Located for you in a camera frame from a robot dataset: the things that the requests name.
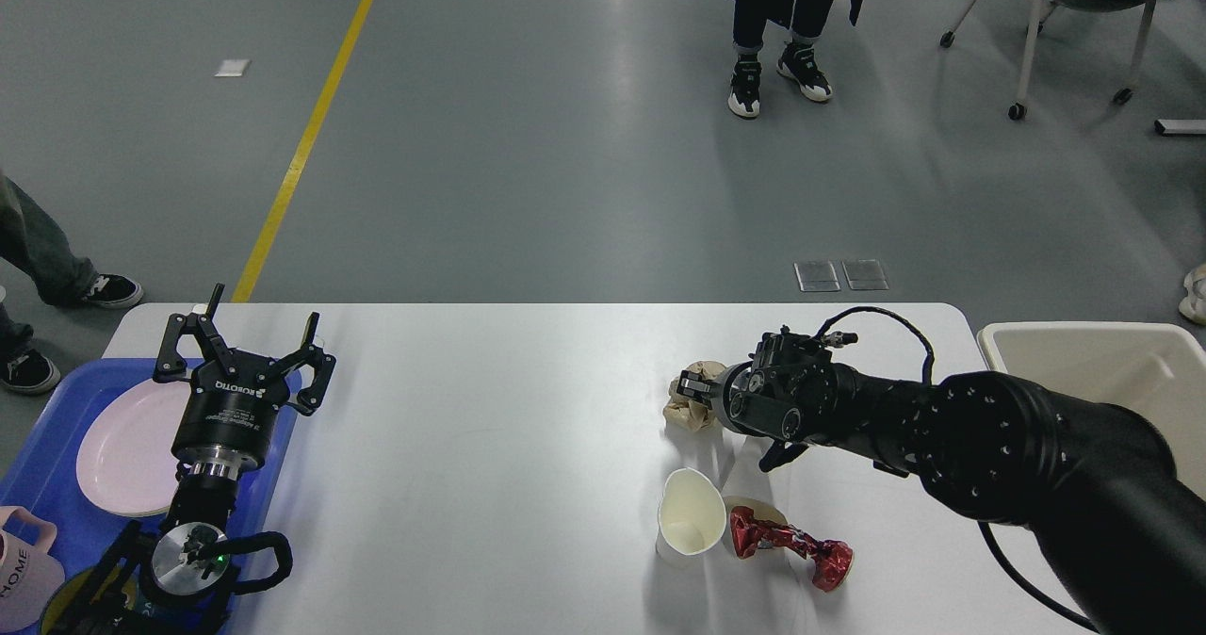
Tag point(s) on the pink mug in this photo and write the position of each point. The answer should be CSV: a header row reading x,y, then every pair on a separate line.
x,y
30,575

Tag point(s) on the metal floor plate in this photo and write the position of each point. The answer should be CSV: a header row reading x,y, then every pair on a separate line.
x,y
864,275
817,276

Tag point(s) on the right metal floor plate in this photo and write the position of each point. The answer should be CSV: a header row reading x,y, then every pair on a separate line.
x,y
864,275

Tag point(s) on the red foil wrapper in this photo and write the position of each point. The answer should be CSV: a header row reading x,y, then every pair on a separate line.
x,y
832,559

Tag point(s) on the brown paper ball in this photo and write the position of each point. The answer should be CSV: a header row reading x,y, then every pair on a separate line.
x,y
688,413

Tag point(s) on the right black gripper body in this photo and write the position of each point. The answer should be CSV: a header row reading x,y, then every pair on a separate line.
x,y
722,399

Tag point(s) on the pink plate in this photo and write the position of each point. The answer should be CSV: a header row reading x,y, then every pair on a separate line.
x,y
124,465

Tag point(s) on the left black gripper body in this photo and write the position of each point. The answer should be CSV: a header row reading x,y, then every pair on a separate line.
x,y
230,416

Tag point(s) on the white bar on floor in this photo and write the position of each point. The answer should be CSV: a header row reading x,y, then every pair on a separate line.
x,y
1180,127

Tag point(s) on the dark teal mug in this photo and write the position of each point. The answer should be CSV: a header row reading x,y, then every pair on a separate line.
x,y
110,607

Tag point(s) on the beige plastic bin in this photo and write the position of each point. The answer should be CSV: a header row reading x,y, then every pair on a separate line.
x,y
1156,369

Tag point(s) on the left metal floor plate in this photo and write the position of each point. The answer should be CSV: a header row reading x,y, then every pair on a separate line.
x,y
817,276

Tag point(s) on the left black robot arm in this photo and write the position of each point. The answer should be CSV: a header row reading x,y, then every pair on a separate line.
x,y
180,578

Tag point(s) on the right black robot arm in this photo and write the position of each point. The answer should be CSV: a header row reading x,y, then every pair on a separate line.
x,y
1079,502

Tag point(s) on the shoe at edge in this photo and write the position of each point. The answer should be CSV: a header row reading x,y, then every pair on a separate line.
x,y
24,370
1192,306
34,243

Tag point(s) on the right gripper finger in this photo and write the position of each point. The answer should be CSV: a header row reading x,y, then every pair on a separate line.
x,y
697,388

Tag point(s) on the white paper cup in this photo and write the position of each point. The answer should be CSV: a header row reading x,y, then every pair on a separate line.
x,y
691,517
760,510

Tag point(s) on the white paper on floor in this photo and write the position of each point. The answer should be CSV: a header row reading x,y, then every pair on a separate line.
x,y
232,68

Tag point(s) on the lying white paper cup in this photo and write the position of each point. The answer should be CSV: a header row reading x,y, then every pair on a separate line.
x,y
760,510

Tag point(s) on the person in black coat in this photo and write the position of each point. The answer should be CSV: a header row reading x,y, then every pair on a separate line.
x,y
805,20

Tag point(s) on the shoe at right edge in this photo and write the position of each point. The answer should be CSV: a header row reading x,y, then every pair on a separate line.
x,y
1192,306

